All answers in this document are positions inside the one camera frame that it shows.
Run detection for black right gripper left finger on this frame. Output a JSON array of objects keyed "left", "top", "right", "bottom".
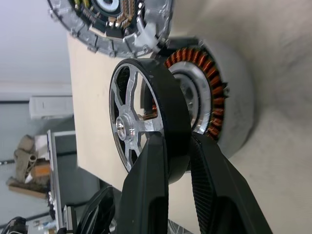
[{"left": 121, "top": 132, "right": 169, "bottom": 234}]

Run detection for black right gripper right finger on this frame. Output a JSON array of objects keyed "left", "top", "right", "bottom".
[{"left": 191, "top": 134, "right": 274, "bottom": 234}]

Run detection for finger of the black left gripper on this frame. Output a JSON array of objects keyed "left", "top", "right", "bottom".
[{"left": 77, "top": 186, "right": 116, "bottom": 234}]

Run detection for black spoked rotor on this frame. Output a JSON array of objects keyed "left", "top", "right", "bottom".
[{"left": 109, "top": 58, "right": 192, "bottom": 185}]

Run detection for grey motor housing copper windings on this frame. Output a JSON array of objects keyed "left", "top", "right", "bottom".
[{"left": 140, "top": 36, "right": 256, "bottom": 159}]

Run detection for grey tape roll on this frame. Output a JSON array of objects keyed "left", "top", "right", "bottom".
[{"left": 47, "top": 0, "right": 173, "bottom": 59}]

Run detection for aluminium profile block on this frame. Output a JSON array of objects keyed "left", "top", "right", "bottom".
[{"left": 62, "top": 204, "right": 77, "bottom": 234}]

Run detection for grey framed panel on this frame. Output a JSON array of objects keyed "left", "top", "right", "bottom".
[{"left": 47, "top": 130, "right": 79, "bottom": 220}]

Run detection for brown cardboard clutter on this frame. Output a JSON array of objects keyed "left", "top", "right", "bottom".
[{"left": 6, "top": 135, "right": 51, "bottom": 198}]

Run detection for white wall box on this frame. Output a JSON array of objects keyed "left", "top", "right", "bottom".
[{"left": 29, "top": 96, "right": 74, "bottom": 119}]

